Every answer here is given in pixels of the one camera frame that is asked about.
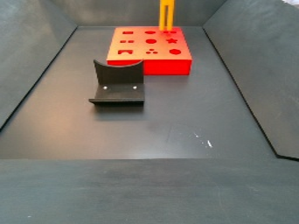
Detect red shape-sorting block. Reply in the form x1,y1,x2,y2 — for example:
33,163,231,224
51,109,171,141
107,26,193,75

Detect orange square-circle peg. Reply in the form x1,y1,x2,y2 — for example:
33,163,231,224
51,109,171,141
159,0,175,31

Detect black curved holder bracket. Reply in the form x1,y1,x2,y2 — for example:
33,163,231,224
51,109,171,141
89,60,146,105

